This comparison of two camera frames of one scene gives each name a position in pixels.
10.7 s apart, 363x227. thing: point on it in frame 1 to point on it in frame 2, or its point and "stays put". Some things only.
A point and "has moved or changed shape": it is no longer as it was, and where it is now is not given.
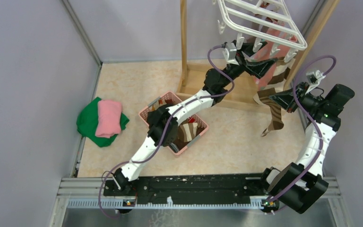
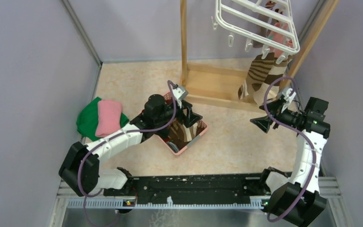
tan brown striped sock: x=276 y=122 has moved or changed shape
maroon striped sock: x=266 y=30 to x=270 y=4
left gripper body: x=234 y=70 to x=180 y=116
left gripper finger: x=247 y=48 to x=192 y=117
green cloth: x=88 y=121 stays put
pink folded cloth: x=109 y=113 stays put
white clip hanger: x=264 y=22 has moved or changed shape
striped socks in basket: x=188 y=131 stays put
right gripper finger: x=285 y=101 to x=263 y=122
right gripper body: x=308 y=100 to x=288 y=117
